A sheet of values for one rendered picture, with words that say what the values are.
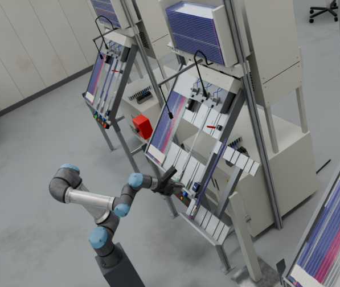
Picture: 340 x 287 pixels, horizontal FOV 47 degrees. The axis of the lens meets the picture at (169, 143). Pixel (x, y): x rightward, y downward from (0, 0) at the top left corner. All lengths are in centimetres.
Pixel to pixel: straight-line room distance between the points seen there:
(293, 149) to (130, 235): 153
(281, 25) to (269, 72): 27
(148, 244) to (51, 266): 87
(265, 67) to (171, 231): 159
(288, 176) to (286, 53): 90
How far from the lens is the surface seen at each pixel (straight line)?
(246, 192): 270
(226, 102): 233
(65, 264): 357
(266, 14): 232
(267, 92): 246
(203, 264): 302
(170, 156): 271
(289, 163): 285
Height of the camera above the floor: 235
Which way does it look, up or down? 33 degrees down
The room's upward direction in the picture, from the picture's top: 21 degrees counter-clockwise
